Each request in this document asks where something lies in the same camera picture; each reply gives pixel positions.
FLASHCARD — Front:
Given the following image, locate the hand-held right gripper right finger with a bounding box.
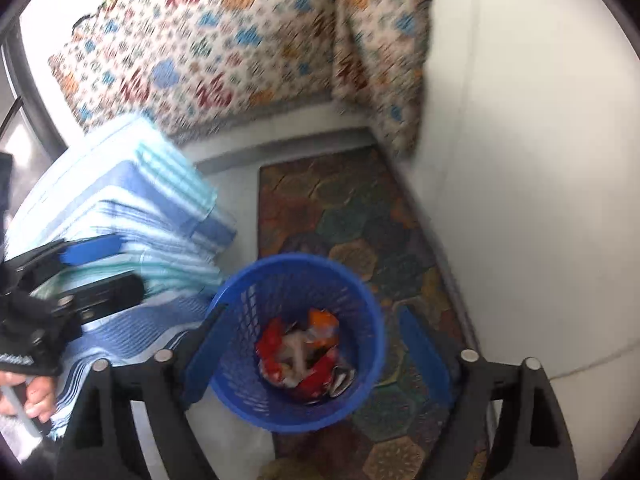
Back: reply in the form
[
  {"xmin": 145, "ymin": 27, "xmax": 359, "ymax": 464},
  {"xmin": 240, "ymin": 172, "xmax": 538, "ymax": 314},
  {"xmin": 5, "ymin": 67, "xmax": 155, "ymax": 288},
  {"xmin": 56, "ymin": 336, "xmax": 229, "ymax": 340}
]
[{"xmin": 397, "ymin": 305, "xmax": 580, "ymax": 480}]

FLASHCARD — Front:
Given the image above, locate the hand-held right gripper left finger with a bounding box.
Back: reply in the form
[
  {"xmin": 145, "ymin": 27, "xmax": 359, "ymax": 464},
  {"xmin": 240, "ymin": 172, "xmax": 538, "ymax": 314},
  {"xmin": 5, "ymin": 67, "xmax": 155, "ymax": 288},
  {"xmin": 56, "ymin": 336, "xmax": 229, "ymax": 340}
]
[{"xmin": 56, "ymin": 302, "xmax": 231, "ymax": 480}]

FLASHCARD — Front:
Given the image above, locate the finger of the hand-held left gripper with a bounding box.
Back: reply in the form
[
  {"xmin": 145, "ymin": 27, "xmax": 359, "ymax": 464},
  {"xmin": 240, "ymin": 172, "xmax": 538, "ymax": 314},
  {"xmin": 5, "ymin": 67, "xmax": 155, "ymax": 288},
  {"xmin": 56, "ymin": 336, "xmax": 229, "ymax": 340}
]
[
  {"xmin": 45, "ymin": 270, "xmax": 147, "ymax": 325},
  {"xmin": 2, "ymin": 236, "xmax": 124, "ymax": 281}
]

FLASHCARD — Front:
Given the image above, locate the red wrapper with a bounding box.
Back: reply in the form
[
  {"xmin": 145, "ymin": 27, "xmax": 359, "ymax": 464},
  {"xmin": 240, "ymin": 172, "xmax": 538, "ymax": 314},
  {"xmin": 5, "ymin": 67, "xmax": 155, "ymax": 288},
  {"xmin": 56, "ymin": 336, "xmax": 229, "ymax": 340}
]
[{"xmin": 256, "ymin": 317, "xmax": 296, "ymax": 386}]

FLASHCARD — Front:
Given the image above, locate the crushed pink drink can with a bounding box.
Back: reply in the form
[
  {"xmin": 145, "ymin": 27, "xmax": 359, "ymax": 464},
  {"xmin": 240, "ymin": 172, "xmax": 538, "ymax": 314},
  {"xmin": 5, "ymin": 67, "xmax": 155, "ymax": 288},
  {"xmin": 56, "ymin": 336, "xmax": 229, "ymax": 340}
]
[{"xmin": 330, "ymin": 366, "xmax": 357, "ymax": 397}]

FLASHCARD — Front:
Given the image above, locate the white paper food wrapper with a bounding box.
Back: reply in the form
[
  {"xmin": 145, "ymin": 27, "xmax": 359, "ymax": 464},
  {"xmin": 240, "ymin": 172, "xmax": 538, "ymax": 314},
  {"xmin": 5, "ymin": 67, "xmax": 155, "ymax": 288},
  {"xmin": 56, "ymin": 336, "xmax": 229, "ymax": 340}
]
[{"xmin": 280, "ymin": 330, "xmax": 313, "ymax": 376}]

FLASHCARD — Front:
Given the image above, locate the blue plastic waste basket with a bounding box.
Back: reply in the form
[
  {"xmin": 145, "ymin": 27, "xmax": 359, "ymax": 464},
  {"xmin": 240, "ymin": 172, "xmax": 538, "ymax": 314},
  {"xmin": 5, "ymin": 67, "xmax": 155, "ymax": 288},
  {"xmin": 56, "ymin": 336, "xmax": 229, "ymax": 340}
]
[{"xmin": 205, "ymin": 254, "xmax": 387, "ymax": 433}]

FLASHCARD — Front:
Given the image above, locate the person's left hand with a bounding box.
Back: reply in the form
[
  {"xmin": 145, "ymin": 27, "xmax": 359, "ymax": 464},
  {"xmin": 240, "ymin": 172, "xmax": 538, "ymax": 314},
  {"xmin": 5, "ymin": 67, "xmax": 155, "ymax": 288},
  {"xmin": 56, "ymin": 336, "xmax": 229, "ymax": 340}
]
[{"xmin": 0, "ymin": 372, "xmax": 59, "ymax": 423}]

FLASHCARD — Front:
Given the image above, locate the striped tablecloth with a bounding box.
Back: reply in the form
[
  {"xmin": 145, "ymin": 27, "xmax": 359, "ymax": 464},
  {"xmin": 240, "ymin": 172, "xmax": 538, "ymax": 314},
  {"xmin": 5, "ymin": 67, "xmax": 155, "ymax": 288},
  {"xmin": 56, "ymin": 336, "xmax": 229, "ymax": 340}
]
[{"xmin": 5, "ymin": 112, "xmax": 238, "ymax": 441}]

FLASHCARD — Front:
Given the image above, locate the hexagon patterned floor mat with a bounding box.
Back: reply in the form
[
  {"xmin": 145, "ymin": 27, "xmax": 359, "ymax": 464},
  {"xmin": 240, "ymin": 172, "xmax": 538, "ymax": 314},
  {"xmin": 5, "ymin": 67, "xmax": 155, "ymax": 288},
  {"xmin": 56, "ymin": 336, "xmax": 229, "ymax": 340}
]
[{"xmin": 257, "ymin": 145, "xmax": 493, "ymax": 480}]

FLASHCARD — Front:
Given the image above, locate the white base cabinet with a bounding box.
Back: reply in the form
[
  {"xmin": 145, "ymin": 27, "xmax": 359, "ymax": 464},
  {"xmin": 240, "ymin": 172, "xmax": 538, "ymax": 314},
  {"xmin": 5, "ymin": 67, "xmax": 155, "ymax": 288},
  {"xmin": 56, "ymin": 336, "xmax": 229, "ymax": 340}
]
[{"xmin": 415, "ymin": 0, "xmax": 640, "ymax": 480}]

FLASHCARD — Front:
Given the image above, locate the large printed blanket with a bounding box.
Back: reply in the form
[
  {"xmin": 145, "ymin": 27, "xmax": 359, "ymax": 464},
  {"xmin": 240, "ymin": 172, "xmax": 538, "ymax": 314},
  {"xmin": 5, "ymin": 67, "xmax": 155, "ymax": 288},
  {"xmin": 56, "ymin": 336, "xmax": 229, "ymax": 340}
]
[{"xmin": 47, "ymin": 0, "xmax": 341, "ymax": 141}]

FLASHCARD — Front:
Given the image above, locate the narrow printed blanket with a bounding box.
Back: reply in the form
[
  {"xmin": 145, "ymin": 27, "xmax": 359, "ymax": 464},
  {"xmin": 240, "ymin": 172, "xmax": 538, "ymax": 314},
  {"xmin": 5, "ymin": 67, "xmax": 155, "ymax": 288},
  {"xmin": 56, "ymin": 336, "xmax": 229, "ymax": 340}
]
[{"xmin": 332, "ymin": 0, "xmax": 434, "ymax": 158}]

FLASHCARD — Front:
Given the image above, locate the black door frame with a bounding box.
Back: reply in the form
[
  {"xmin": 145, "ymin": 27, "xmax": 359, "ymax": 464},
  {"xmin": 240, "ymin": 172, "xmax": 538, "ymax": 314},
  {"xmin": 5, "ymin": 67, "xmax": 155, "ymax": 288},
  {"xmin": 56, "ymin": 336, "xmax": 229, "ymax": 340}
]
[{"xmin": 0, "ymin": 5, "xmax": 68, "ymax": 153}]

